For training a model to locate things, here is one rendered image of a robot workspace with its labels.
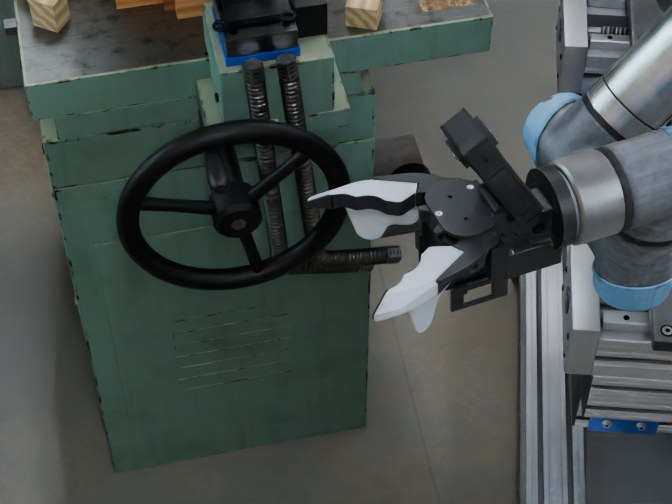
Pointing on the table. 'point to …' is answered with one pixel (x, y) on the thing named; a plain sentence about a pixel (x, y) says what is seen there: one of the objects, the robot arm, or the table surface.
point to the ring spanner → (254, 21)
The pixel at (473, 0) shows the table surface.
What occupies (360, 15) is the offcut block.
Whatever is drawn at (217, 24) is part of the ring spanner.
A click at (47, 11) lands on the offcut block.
